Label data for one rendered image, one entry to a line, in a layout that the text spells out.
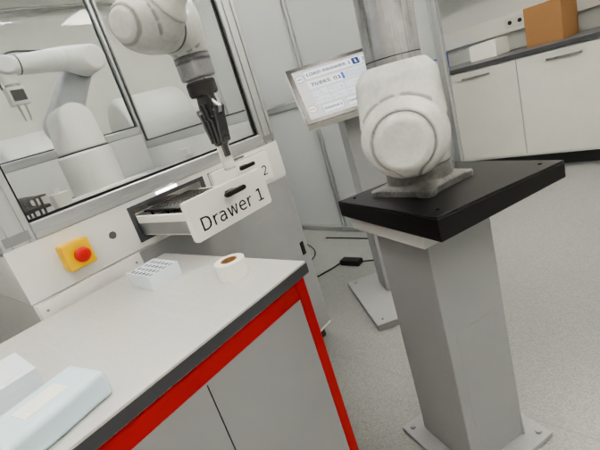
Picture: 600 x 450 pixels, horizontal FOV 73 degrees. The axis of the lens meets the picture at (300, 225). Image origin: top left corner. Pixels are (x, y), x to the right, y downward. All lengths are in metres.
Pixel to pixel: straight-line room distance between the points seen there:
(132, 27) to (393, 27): 0.49
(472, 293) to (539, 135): 2.75
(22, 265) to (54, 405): 0.59
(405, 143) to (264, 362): 0.50
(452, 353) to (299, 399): 0.40
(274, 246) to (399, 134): 1.05
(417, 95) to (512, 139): 3.09
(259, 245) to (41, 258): 0.75
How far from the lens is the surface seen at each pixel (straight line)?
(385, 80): 0.75
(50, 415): 0.69
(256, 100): 1.68
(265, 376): 0.87
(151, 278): 1.05
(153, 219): 1.25
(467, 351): 1.15
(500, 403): 1.33
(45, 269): 1.24
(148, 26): 0.94
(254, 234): 1.59
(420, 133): 0.71
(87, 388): 0.70
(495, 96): 3.77
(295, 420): 0.97
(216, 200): 1.11
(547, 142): 3.75
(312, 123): 1.75
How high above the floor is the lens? 1.10
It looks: 17 degrees down
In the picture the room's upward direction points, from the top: 17 degrees counter-clockwise
